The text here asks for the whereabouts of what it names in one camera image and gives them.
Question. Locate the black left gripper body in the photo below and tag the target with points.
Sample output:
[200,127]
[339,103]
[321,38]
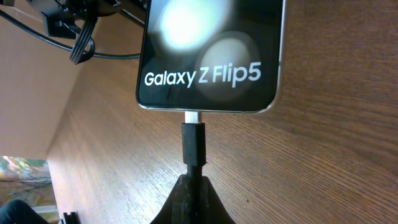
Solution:
[59,15]

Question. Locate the black flip smartphone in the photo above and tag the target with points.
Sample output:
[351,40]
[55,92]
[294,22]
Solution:
[222,56]

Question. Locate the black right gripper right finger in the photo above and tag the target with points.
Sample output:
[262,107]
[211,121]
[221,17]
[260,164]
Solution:
[209,209]

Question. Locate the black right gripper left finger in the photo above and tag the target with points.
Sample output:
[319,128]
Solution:
[178,206]

